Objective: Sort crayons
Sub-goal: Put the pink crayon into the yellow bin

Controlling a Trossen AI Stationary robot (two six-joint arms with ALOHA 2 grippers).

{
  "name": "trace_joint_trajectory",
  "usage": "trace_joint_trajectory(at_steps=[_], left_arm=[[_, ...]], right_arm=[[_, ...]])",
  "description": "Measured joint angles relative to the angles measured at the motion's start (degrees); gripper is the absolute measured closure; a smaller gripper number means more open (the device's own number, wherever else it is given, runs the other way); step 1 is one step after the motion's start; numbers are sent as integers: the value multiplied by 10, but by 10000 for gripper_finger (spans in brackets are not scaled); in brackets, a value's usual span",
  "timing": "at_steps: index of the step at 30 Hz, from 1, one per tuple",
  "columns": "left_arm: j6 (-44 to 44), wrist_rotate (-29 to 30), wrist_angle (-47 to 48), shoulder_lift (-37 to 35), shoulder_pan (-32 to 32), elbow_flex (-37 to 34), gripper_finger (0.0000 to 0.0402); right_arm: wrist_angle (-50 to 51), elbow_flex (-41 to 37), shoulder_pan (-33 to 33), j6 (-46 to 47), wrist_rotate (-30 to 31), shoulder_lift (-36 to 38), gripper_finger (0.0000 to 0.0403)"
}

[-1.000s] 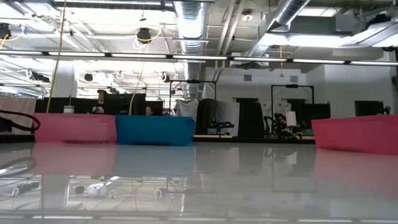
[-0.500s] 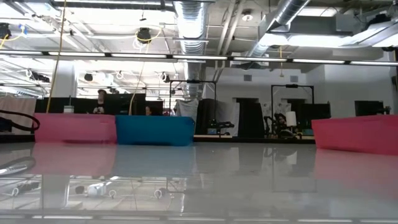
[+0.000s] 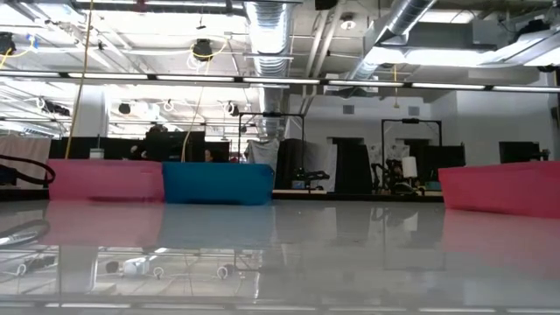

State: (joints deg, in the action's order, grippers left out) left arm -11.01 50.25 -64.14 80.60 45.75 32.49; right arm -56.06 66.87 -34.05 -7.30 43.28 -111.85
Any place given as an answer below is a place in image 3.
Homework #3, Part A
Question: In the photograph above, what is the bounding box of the white cloth sheet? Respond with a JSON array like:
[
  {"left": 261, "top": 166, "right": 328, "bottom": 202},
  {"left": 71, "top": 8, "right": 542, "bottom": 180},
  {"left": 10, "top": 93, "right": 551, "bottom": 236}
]
[{"left": 304, "top": 140, "right": 339, "bottom": 192}]

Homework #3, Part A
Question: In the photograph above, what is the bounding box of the blue plastic bin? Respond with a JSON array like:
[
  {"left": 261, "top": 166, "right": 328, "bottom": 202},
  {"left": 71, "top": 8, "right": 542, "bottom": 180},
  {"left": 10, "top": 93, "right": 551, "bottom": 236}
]
[{"left": 162, "top": 162, "right": 276, "bottom": 207}]

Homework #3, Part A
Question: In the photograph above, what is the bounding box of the long ceiling light strip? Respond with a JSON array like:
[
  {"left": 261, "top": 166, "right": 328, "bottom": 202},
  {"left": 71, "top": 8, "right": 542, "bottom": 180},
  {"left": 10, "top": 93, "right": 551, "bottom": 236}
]
[{"left": 0, "top": 69, "right": 560, "bottom": 94}]

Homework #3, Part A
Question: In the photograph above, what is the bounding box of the white paper roll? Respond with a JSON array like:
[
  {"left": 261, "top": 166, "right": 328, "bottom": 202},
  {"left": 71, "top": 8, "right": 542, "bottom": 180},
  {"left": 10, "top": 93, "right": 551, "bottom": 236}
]
[{"left": 401, "top": 155, "right": 418, "bottom": 179}]

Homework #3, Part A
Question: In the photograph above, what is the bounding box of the black cabinet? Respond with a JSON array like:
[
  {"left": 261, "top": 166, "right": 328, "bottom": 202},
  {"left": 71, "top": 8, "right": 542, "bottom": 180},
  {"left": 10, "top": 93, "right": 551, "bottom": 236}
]
[{"left": 417, "top": 143, "right": 466, "bottom": 180}]

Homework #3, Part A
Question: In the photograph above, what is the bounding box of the black partition panel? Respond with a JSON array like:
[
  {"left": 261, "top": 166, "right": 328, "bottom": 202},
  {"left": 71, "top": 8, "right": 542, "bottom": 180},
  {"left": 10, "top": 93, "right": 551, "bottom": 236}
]
[{"left": 48, "top": 136, "right": 147, "bottom": 161}]

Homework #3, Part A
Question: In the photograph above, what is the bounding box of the large pink plastic bin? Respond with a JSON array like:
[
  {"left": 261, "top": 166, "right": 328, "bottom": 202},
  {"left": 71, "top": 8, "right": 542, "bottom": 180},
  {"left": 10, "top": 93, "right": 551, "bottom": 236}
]
[{"left": 46, "top": 158, "right": 165, "bottom": 203}]

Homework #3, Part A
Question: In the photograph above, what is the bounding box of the small red plastic bin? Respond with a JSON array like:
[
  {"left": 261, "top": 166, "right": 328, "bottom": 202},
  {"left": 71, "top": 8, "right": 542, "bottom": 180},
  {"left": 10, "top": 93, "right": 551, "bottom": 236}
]
[{"left": 438, "top": 160, "right": 560, "bottom": 220}]

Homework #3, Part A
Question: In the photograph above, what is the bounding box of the beige curtain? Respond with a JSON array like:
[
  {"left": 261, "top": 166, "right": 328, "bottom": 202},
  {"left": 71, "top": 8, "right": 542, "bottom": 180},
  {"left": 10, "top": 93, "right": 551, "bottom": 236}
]
[{"left": 0, "top": 134, "right": 53, "bottom": 190}]

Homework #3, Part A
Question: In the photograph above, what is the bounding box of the black chair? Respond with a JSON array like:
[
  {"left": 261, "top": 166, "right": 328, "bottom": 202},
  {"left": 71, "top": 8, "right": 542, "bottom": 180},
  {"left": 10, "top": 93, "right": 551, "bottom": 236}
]
[{"left": 0, "top": 164, "right": 18, "bottom": 187}]

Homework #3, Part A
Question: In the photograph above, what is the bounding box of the black rig frame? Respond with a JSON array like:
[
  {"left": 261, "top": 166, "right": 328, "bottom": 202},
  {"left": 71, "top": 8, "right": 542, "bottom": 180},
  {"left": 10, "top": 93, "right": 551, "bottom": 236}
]
[
  {"left": 381, "top": 116, "right": 443, "bottom": 148},
  {"left": 237, "top": 111, "right": 306, "bottom": 164}
]

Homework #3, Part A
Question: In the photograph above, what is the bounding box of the silver ventilation duct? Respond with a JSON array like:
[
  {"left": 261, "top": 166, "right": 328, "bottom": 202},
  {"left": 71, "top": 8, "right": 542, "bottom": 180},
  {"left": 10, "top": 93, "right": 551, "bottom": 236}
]
[{"left": 243, "top": 0, "right": 293, "bottom": 139}]

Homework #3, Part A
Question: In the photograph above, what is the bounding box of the black ceiling cable reel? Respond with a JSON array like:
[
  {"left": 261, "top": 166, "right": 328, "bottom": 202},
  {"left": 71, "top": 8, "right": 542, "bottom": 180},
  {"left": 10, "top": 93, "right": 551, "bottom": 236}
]
[
  {"left": 0, "top": 31, "right": 17, "bottom": 56},
  {"left": 191, "top": 38, "right": 214, "bottom": 62}
]

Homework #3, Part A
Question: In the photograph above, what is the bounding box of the silver diagonal duct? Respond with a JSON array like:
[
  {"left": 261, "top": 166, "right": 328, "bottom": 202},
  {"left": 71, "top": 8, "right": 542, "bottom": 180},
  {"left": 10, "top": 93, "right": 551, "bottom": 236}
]
[{"left": 347, "top": 0, "right": 438, "bottom": 82}]

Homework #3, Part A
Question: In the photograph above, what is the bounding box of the yellow hanging cable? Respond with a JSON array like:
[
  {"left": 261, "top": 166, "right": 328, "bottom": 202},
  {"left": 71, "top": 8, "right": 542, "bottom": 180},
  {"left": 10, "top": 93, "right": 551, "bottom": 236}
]
[{"left": 64, "top": 0, "right": 95, "bottom": 161}]

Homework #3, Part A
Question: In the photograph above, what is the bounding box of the black cable loop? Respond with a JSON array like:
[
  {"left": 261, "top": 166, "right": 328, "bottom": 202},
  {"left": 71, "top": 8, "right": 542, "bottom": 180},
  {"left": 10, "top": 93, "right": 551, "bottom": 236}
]
[{"left": 0, "top": 153, "right": 57, "bottom": 186}]

